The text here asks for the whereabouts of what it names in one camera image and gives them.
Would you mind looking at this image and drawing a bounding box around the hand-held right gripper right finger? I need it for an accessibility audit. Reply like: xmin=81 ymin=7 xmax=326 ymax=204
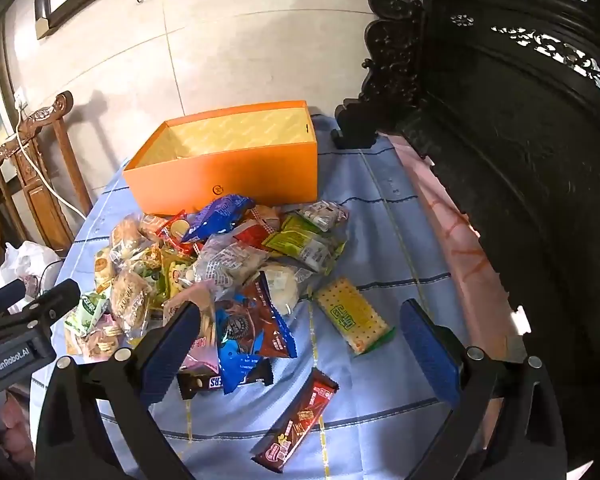
xmin=399 ymin=299 xmax=568 ymax=480

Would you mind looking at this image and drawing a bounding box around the green yellow cracker packet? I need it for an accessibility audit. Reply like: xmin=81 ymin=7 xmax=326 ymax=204
xmin=312 ymin=277 xmax=396 ymax=356

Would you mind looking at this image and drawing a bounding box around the blue crisp packet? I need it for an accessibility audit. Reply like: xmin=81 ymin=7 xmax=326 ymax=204
xmin=180 ymin=194 xmax=256 ymax=245

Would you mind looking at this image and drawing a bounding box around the clear bread packet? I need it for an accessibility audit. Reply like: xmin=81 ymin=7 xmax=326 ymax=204
xmin=94 ymin=247 xmax=119 ymax=291
xmin=110 ymin=214 xmax=156 ymax=261

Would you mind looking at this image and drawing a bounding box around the clear round cracker packet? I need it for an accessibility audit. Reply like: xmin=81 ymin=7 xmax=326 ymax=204
xmin=65 ymin=312 xmax=123 ymax=361

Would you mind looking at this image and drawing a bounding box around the red white snack packet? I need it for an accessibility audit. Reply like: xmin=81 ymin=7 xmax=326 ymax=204
xmin=155 ymin=210 xmax=203 ymax=256

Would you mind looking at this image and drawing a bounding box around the light blue tablecloth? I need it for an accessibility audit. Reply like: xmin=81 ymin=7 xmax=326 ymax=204
xmin=30 ymin=110 xmax=486 ymax=480

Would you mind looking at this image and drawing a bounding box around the white green patterned packet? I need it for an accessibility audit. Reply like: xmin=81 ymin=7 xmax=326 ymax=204
xmin=297 ymin=200 xmax=351 ymax=233

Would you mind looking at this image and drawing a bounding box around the white cable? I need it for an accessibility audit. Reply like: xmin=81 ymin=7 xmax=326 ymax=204
xmin=10 ymin=105 xmax=88 ymax=221

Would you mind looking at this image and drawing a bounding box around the yellow clear snack packet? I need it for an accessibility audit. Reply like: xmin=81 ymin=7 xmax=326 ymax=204
xmin=160 ymin=247 xmax=201 ymax=302

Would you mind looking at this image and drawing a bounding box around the long brown red wafer packet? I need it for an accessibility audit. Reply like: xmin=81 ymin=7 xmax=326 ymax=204
xmin=251 ymin=367 xmax=340 ymax=475

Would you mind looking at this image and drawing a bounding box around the white round cake packet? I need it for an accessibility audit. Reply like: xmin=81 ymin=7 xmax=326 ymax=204
xmin=260 ymin=262 xmax=313 ymax=316

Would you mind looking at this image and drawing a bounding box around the grey clear snack packet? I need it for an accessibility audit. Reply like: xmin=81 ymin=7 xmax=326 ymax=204
xmin=192 ymin=235 xmax=271 ymax=301

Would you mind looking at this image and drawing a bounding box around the blue cookie packet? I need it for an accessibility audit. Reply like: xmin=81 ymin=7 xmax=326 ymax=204
xmin=215 ymin=305 xmax=269 ymax=394

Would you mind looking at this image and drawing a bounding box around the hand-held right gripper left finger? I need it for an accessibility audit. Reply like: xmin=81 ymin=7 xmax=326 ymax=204
xmin=35 ymin=301 xmax=203 ymax=480

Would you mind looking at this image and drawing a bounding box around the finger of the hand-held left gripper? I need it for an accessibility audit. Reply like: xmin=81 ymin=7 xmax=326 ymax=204
xmin=0 ymin=279 xmax=81 ymax=342
xmin=0 ymin=280 xmax=26 ymax=319

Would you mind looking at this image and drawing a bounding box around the white plastic bag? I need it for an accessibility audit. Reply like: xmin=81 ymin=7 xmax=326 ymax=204
xmin=0 ymin=240 xmax=63 ymax=306

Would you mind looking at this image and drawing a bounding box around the dark brown chocolate bar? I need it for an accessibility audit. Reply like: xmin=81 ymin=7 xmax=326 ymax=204
xmin=176 ymin=360 xmax=274 ymax=401

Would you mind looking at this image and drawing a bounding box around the pink snack packet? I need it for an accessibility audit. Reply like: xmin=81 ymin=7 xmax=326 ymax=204
xmin=162 ymin=285 xmax=221 ymax=376

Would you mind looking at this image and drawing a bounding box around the green snack packet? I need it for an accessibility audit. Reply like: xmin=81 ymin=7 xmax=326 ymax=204
xmin=262 ymin=212 xmax=348 ymax=276

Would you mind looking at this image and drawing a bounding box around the brown carved wooden chair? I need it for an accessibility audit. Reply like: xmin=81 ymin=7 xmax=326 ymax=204
xmin=0 ymin=91 xmax=93 ymax=256

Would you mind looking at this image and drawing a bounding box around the large brown bread packet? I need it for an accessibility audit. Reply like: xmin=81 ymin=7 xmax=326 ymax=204
xmin=111 ymin=270 xmax=153 ymax=346

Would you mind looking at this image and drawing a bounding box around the orange cardboard box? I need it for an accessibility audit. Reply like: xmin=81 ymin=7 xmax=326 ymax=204
xmin=122 ymin=100 xmax=320 ymax=217

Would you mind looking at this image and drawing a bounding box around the pink cloth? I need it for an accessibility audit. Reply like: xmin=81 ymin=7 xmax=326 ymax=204
xmin=390 ymin=132 xmax=531 ymax=376

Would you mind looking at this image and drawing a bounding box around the brown cookie packet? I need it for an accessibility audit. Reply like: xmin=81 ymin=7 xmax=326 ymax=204
xmin=225 ymin=272 xmax=298 ymax=361

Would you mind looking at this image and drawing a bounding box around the light green white packet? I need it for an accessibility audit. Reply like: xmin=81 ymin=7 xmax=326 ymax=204
xmin=64 ymin=291 xmax=112 ymax=336

